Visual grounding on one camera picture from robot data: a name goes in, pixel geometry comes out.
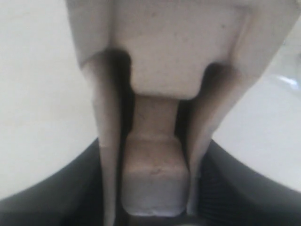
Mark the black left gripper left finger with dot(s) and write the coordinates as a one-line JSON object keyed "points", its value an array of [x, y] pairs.
{"points": [[71, 197]]}

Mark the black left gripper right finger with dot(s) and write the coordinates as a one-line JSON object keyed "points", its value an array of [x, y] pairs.
{"points": [[232, 194]]}

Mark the grey cardboard pulp tray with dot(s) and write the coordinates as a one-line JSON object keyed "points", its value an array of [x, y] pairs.
{"points": [[163, 76]]}

